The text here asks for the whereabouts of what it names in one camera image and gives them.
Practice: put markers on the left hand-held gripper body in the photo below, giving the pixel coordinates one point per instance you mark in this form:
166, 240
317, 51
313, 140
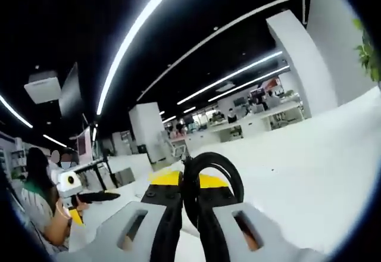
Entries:
68, 184

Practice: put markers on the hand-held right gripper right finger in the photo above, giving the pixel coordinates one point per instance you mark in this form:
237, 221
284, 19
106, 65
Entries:
262, 214

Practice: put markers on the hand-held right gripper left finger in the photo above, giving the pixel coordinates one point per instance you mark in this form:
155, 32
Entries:
119, 223

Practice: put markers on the white desk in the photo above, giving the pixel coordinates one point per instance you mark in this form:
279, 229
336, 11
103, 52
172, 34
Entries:
297, 169

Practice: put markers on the long curved ceiling light strip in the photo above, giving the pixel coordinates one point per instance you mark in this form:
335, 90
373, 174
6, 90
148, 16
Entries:
131, 44

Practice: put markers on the thin ceiling light strip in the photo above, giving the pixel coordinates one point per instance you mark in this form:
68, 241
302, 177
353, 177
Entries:
220, 31

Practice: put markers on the person's left hand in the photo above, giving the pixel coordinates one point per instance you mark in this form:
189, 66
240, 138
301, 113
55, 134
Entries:
64, 207

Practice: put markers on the person's own body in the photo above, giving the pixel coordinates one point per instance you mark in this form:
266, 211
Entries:
35, 202

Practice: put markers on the dark hanging screen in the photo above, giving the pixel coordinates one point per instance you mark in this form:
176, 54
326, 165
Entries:
71, 92

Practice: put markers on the row of white office desks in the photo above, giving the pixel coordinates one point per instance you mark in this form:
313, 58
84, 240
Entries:
253, 122

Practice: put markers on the white ceiling unit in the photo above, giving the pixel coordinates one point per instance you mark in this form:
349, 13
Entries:
43, 87

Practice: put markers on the green potted plant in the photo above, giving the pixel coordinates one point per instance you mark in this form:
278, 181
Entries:
370, 53

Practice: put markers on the black desk frame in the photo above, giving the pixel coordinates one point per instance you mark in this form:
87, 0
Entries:
101, 169

